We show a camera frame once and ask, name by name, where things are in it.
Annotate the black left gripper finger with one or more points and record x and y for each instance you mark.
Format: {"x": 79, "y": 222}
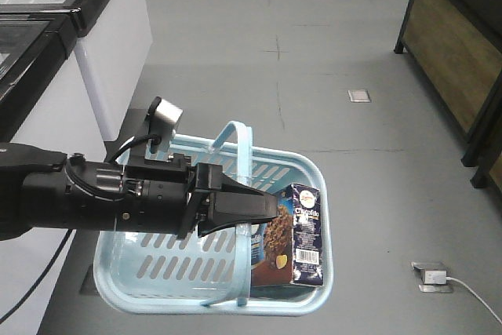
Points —
{"x": 236, "y": 201}
{"x": 208, "y": 226}

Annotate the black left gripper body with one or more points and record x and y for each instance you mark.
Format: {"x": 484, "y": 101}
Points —
{"x": 172, "y": 197}

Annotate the dark blue Chocofello cookie box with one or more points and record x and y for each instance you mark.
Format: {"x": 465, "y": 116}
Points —
{"x": 287, "y": 251}

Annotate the light blue plastic basket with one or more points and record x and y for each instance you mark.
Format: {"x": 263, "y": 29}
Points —
{"x": 152, "y": 273}

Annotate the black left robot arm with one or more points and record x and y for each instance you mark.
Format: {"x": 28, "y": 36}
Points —
{"x": 49, "y": 189}

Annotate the white chest freezer near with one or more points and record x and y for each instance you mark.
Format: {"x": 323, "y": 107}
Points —
{"x": 46, "y": 114}

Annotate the white chest freezer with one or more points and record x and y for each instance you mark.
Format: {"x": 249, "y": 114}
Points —
{"x": 114, "y": 37}
{"x": 46, "y": 114}

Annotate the steel floor socket plate centre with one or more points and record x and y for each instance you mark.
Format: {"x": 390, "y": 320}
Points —
{"x": 359, "y": 96}

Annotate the white chest freezer far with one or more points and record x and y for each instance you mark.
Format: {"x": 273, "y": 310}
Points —
{"x": 114, "y": 37}

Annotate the open floor socket box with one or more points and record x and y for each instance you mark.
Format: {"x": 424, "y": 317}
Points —
{"x": 418, "y": 267}

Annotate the white power adapter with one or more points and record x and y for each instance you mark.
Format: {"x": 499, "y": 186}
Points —
{"x": 434, "y": 277}

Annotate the wooden black-framed display stand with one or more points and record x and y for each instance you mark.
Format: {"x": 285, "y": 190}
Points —
{"x": 457, "y": 44}

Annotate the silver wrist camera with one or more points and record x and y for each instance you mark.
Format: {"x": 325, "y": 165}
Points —
{"x": 162, "y": 120}

